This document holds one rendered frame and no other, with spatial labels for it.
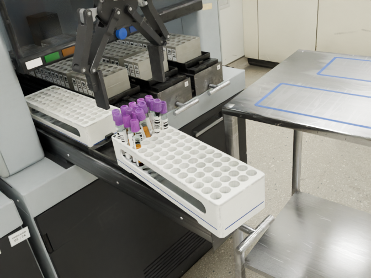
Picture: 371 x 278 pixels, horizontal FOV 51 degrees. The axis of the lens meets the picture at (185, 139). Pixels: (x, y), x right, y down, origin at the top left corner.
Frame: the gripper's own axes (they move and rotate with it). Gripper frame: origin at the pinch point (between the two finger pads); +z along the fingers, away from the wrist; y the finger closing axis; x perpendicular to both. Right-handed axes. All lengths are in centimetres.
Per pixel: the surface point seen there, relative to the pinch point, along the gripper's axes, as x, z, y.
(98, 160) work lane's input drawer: 8.3, 15.9, -5.8
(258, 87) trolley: -2.1, 14.3, 37.8
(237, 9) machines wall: 140, 47, 224
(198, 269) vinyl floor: 24, 97, 33
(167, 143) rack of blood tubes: -8.8, 8.3, -1.3
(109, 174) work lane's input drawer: 4.6, 17.6, -6.4
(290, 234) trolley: -9, 68, 45
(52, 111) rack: 26.8, 10.1, -3.9
